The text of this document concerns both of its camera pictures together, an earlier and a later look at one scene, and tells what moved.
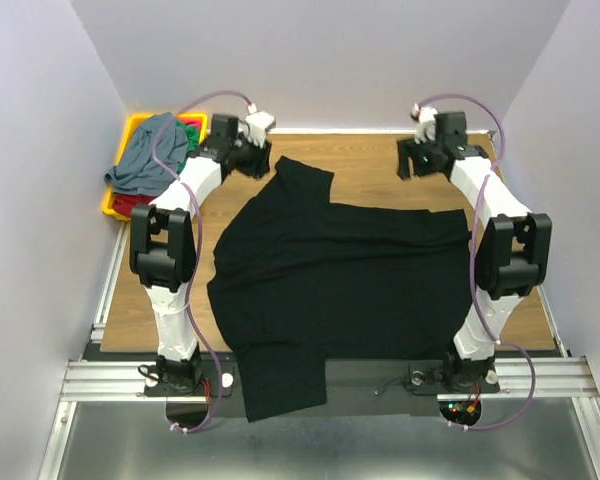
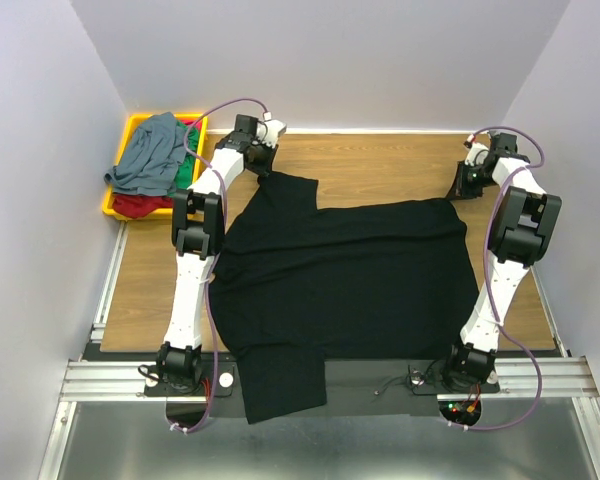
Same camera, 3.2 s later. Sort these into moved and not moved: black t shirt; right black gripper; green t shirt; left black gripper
Moved: right black gripper
Not moved: green t shirt; black t shirt; left black gripper
